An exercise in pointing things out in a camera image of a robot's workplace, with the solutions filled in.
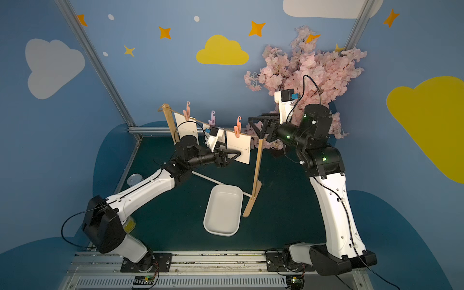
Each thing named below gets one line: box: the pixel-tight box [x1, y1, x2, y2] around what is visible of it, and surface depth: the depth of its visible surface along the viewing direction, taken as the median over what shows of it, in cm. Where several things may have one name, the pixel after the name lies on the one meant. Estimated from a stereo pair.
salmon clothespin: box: [233, 116, 242, 139], surface depth 64 cm
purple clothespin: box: [208, 109, 216, 127], surface depth 66 cm
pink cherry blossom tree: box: [243, 25, 368, 151], surface depth 75 cm
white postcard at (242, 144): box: [225, 130, 252, 165], surface depth 68 cm
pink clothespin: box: [182, 100, 191, 121], surface depth 69 cm
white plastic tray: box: [203, 184, 244, 237], surface depth 91 cm
